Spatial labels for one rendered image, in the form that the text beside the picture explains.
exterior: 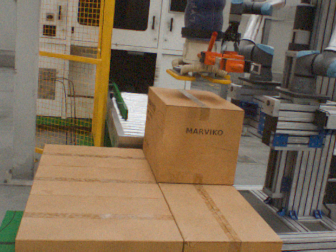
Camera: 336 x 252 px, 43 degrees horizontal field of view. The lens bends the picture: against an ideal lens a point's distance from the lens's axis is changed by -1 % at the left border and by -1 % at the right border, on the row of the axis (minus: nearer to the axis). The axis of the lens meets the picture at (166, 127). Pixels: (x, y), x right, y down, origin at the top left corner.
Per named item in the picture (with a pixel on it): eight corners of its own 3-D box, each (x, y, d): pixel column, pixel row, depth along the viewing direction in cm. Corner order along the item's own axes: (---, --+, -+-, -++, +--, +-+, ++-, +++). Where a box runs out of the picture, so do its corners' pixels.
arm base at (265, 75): (265, 78, 294) (267, 64, 292) (276, 82, 280) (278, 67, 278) (245, 77, 290) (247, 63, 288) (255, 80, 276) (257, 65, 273)
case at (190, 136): (142, 148, 273) (148, 86, 264) (203, 152, 281) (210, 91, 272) (158, 183, 215) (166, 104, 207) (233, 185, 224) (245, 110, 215)
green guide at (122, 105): (105, 89, 498) (106, 81, 496) (114, 89, 500) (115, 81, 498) (115, 118, 345) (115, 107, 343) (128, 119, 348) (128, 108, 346)
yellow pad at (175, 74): (165, 72, 250) (166, 63, 249) (182, 73, 252) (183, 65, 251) (176, 80, 218) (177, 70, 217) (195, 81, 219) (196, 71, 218)
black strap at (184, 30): (177, 34, 240) (177, 26, 239) (216, 38, 244) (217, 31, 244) (185, 35, 219) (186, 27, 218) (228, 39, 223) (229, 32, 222)
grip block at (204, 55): (199, 62, 213) (200, 50, 212) (217, 64, 215) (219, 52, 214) (202, 64, 205) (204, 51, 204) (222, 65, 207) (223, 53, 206)
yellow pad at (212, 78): (197, 75, 254) (198, 66, 252) (213, 76, 255) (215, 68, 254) (212, 83, 221) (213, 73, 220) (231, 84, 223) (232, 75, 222)
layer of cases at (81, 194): (42, 204, 269) (45, 144, 260) (195, 209, 289) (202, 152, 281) (12, 338, 155) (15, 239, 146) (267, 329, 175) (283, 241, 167)
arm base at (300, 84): (306, 90, 248) (309, 73, 245) (321, 95, 234) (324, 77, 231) (283, 89, 243) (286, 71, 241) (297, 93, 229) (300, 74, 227)
